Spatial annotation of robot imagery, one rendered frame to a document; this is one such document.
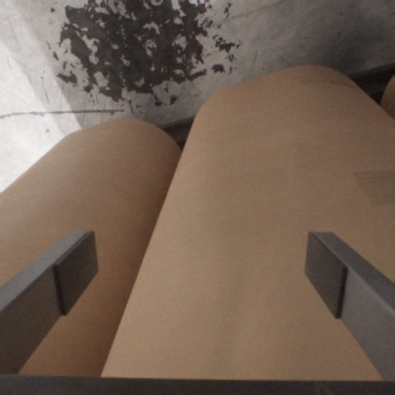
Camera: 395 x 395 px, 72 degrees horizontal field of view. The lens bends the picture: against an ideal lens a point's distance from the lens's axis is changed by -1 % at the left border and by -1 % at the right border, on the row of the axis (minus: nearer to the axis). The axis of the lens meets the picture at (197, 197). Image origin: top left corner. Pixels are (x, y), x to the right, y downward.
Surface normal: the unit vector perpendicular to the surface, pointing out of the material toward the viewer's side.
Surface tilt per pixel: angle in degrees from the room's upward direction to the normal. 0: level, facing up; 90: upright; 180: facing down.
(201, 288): 90
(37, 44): 0
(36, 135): 0
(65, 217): 90
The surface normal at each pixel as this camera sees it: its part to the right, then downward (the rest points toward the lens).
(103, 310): 0.78, -0.42
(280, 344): -0.31, -0.77
